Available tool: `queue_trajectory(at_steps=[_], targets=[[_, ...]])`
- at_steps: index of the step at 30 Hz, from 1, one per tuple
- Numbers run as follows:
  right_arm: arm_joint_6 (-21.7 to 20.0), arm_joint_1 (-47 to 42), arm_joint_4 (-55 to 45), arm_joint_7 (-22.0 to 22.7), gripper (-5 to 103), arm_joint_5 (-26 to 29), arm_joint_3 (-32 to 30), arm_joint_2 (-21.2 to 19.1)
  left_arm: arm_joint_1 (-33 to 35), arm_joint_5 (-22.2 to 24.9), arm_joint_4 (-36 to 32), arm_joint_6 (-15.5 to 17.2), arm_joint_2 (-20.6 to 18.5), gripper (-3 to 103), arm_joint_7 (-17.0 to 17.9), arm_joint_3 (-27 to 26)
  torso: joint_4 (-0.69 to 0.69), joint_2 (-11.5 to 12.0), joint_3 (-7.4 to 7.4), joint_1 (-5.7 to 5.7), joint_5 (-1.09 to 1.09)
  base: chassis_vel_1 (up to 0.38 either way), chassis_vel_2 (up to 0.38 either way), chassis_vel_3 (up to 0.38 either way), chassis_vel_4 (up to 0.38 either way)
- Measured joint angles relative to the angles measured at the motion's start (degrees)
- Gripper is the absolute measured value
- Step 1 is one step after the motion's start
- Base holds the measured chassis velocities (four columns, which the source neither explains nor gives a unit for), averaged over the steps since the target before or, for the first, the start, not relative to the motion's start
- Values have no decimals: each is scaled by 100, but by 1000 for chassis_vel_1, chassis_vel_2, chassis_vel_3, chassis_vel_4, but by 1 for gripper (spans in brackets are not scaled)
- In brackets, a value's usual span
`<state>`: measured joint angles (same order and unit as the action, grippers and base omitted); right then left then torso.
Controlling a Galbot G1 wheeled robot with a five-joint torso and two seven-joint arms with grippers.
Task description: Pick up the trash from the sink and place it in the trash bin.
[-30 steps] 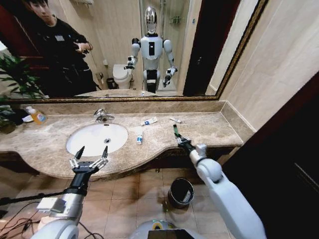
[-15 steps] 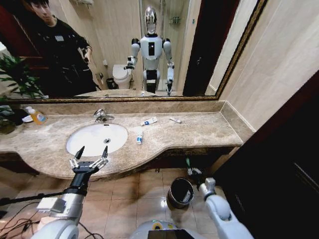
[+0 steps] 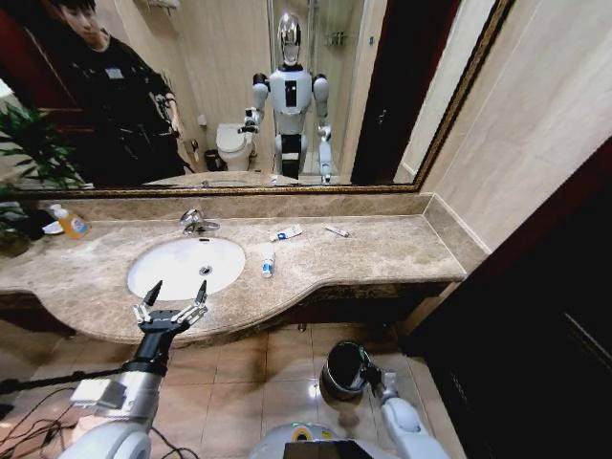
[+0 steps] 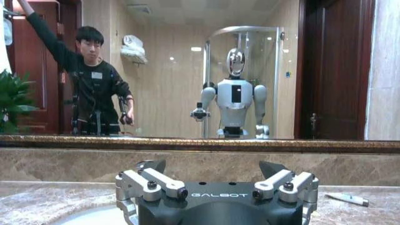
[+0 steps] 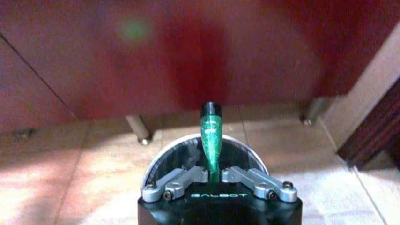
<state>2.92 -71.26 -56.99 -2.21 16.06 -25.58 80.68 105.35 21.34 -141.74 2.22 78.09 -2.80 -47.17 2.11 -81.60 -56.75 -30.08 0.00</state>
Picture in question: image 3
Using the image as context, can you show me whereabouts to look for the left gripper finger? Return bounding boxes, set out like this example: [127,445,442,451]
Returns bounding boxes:
[172,279,210,328]
[132,279,164,327]

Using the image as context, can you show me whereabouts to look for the round metal trash bin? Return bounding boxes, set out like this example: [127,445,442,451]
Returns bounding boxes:
[318,339,383,404]

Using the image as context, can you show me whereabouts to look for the white oval sink basin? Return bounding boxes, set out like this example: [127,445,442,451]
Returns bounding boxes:
[125,235,248,303]

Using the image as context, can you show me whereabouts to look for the small dark toilet bin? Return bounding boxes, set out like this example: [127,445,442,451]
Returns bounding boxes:
[204,148,227,173]

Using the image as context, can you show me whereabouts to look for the white blue-capped tube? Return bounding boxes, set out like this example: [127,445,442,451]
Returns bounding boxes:
[259,242,277,279]

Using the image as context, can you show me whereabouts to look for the chrome faucet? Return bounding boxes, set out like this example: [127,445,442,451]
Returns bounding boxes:
[178,207,223,237]

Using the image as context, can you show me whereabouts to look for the white robot front shell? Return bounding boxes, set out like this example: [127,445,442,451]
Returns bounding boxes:
[247,420,401,459]

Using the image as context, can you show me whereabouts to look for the orange liquid soap bottle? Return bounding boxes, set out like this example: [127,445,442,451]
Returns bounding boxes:
[47,203,93,241]

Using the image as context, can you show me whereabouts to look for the flat white blue toothpaste tube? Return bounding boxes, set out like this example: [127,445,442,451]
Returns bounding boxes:
[268,224,304,243]

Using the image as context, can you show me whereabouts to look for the black object beside soap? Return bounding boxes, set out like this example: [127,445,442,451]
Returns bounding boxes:
[17,207,59,241]

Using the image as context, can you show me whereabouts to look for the dark wooden door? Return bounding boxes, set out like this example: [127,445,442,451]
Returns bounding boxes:
[400,137,612,459]

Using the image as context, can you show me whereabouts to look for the green leafy plant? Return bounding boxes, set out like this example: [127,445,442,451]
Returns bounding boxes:
[0,101,88,255]

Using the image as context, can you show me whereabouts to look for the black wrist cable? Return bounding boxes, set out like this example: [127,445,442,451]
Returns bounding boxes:
[0,365,141,396]

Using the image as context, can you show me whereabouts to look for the black floor cables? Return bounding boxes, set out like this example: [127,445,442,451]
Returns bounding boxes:
[0,385,202,459]

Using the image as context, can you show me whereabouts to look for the gold-framed wall mirror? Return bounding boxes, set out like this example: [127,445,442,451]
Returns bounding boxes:
[0,0,516,201]

